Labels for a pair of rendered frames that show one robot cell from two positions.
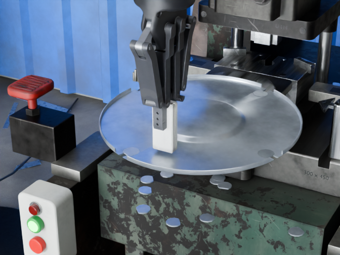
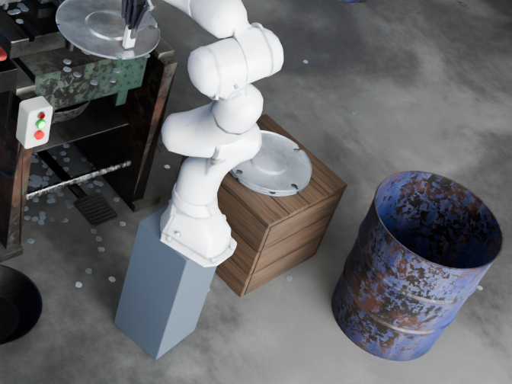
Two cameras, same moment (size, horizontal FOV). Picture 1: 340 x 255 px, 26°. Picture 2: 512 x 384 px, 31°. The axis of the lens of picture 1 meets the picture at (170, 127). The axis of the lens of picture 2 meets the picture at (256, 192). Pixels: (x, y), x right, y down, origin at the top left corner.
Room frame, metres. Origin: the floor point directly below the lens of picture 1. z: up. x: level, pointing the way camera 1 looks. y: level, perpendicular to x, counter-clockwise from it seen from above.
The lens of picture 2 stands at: (0.14, 1.97, 2.21)
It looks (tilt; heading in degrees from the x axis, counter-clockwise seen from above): 41 degrees down; 277
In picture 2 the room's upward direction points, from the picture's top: 20 degrees clockwise
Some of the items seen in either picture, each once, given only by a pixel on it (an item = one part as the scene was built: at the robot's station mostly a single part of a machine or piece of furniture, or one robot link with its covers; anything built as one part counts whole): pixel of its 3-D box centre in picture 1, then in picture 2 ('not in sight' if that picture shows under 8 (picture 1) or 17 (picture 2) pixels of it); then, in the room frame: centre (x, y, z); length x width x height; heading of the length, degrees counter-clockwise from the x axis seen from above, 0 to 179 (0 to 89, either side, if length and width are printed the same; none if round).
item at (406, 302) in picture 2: not in sight; (410, 269); (-0.13, -0.27, 0.24); 0.42 x 0.42 x 0.48
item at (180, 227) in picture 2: not in sight; (201, 217); (0.48, 0.22, 0.52); 0.22 x 0.19 x 0.14; 162
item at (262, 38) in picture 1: (265, 31); not in sight; (1.17, -0.16, 0.84); 0.05 x 0.03 x 0.04; 61
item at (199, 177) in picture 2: not in sight; (219, 157); (0.49, 0.19, 0.71); 0.18 x 0.11 x 0.25; 31
